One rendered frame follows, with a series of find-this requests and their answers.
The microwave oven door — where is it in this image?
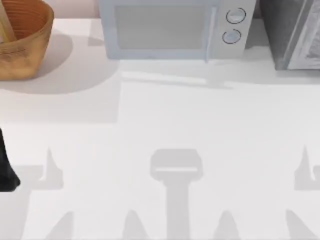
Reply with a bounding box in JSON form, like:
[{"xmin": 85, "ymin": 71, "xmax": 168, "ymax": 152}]
[{"xmin": 98, "ymin": 0, "xmax": 217, "ymax": 61}]

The pale microwave oven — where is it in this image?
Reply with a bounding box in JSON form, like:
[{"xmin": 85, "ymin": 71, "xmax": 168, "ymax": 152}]
[{"xmin": 97, "ymin": 0, "xmax": 258, "ymax": 62}]

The round microwave knob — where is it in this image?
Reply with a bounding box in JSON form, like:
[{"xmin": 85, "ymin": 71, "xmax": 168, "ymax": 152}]
[
  {"xmin": 225, "ymin": 7, "xmax": 247, "ymax": 25},
  {"xmin": 221, "ymin": 28, "xmax": 242, "ymax": 45}
]

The brown woven basket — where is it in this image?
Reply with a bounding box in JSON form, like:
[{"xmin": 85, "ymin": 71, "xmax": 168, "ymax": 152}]
[{"xmin": 0, "ymin": 0, "xmax": 55, "ymax": 81}]

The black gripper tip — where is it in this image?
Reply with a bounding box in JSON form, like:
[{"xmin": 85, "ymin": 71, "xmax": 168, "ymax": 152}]
[{"xmin": 0, "ymin": 127, "xmax": 21, "ymax": 193}]

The microwave door handle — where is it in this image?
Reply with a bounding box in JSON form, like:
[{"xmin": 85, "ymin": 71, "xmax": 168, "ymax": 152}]
[{"xmin": 204, "ymin": 6, "xmax": 217, "ymax": 63}]

